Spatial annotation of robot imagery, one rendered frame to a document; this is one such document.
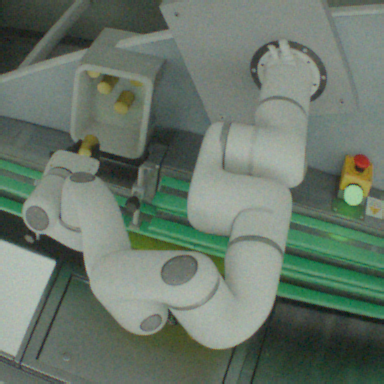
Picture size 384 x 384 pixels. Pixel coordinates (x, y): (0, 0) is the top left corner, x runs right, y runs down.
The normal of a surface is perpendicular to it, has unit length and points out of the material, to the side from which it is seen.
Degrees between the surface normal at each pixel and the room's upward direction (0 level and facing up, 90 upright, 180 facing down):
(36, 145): 90
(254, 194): 73
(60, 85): 0
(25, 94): 0
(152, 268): 84
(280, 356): 90
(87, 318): 90
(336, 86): 2
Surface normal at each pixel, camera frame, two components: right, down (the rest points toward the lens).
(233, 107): -0.22, 0.66
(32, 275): 0.14, -0.70
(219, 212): -0.19, 0.24
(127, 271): -0.41, -0.61
